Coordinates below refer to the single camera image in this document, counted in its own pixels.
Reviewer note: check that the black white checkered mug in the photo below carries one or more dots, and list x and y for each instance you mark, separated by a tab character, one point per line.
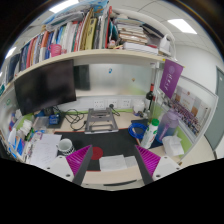
65	145

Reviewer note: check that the flat round red coaster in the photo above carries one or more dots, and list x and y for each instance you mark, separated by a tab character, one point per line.
97	153

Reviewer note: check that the white paper sheets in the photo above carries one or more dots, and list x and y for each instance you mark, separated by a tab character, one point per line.
45	150

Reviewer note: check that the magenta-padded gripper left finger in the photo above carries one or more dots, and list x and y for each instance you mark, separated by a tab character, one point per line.
58	166

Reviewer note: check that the small blue box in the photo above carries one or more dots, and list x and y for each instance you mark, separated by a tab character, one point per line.
54	120

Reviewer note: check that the white drink bottle green cap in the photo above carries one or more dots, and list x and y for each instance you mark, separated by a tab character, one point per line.
149	135

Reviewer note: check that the white wall socket with plug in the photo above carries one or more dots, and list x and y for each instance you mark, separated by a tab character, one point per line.
112	102

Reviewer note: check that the white tissue packs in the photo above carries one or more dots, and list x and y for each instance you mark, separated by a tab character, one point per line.
25	128

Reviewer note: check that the grey metal laptop stand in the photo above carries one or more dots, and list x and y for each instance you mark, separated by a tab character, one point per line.
100	125

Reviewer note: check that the grey door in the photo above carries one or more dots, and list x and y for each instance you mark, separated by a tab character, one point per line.
216	113

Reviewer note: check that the black red-edged desk mat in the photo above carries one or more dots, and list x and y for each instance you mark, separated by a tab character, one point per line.
111	140

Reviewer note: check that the purple pennant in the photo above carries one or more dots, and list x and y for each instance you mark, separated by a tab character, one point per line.
170	78

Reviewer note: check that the black computer monitor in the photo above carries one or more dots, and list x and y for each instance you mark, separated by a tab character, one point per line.
45	86

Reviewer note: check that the group photo poster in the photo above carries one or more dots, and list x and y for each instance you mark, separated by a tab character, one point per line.
190	110

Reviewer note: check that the beige shelf with books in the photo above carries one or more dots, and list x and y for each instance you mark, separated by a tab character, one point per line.
100	55

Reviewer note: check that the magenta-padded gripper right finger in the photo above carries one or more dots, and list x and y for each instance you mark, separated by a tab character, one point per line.
166	166

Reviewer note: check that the purple water jug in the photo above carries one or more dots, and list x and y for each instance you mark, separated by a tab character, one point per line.
168	126

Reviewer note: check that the dark wine bottle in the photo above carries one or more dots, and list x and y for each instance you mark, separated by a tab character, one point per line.
149	96

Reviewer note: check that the crumpled white tissue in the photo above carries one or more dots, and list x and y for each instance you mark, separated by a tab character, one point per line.
172	146

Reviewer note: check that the clear plastic box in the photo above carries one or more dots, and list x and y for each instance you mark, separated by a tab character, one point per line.
41	123

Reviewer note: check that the white lidded jar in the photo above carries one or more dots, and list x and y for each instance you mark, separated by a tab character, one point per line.
138	107

